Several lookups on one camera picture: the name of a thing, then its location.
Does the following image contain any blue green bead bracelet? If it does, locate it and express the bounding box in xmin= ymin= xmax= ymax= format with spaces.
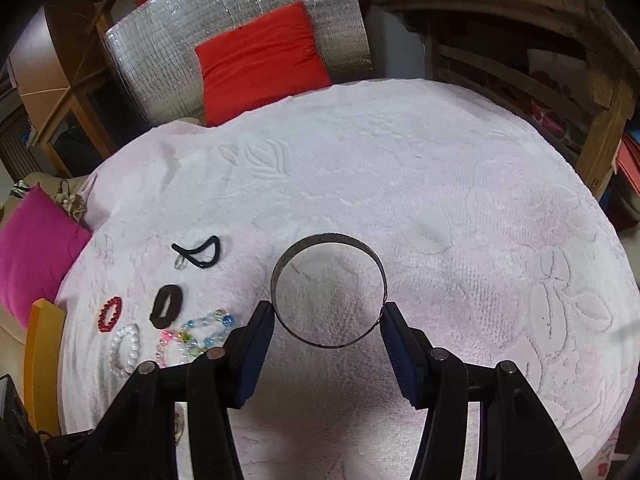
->
xmin=178 ymin=308 xmax=236 ymax=356

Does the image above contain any pink bead bracelet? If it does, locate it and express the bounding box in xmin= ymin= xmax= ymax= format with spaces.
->
xmin=154 ymin=328 xmax=194 ymax=366

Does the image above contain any red bead bracelet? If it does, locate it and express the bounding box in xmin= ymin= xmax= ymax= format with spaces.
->
xmin=98 ymin=294 xmax=124 ymax=334

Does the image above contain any dark metal bangle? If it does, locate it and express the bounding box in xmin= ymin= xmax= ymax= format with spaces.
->
xmin=269 ymin=233 xmax=388 ymax=350

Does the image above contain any thick black hair scrunchie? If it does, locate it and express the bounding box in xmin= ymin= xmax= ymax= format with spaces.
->
xmin=150 ymin=284 xmax=183 ymax=330

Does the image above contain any orange box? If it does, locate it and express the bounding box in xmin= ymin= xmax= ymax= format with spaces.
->
xmin=24 ymin=299 xmax=65 ymax=436

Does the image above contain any pale pink embossed bedspread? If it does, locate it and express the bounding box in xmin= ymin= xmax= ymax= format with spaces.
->
xmin=56 ymin=80 xmax=639 ymax=479

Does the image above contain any magenta pink cushion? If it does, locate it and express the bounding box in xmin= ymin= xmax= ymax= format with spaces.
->
xmin=1 ymin=185 xmax=91 ymax=327

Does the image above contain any beige crumpled fabric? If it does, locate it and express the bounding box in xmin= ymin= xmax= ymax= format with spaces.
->
xmin=53 ymin=179 xmax=87 ymax=223

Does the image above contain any red cushion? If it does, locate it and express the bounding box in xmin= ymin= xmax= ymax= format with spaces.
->
xmin=195 ymin=1 xmax=331 ymax=127

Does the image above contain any silver foil insulation mat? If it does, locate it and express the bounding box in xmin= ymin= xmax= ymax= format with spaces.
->
xmin=103 ymin=0 xmax=373 ymax=126

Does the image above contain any wooden chair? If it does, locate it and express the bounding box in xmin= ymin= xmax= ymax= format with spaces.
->
xmin=373 ymin=0 xmax=639 ymax=197

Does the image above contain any wooden shelf unit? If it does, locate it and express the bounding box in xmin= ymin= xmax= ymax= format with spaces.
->
xmin=8 ymin=0 xmax=145 ymax=178

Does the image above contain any white pearl bracelet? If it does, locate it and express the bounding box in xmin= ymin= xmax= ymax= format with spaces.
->
xmin=108 ymin=323 xmax=141 ymax=380

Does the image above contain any thin black hair tie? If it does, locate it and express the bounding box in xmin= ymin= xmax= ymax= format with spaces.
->
xmin=170 ymin=234 xmax=222 ymax=268

